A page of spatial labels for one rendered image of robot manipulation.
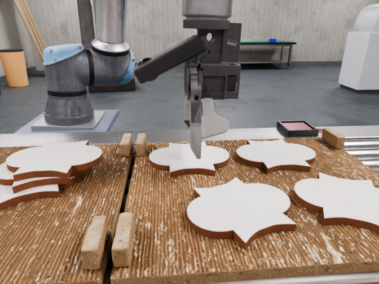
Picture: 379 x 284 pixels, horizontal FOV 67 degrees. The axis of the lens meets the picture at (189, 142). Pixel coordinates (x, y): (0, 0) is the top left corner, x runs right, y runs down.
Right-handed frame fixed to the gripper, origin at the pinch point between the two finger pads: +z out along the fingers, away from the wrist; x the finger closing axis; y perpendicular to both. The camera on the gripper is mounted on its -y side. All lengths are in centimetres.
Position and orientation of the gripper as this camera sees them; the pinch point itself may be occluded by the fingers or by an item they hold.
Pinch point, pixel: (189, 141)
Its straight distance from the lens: 50.8
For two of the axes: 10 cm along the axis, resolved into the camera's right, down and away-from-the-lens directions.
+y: 10.0, -0.1, 0.9
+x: -0.9, -3.8, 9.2
